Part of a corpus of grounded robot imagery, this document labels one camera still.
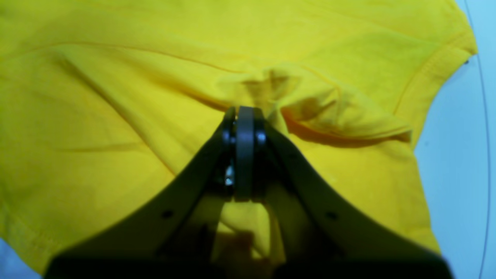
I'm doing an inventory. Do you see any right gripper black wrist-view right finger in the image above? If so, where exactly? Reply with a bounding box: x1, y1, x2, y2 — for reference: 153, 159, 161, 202
245, 107, 452, 279

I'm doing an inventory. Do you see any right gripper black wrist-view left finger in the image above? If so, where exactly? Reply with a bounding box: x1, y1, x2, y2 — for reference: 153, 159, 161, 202
44, 107, 246, 279

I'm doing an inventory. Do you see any orange yellow T-shirt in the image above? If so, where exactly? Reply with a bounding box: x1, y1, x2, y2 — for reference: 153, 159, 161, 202
1, 0, 478, 274

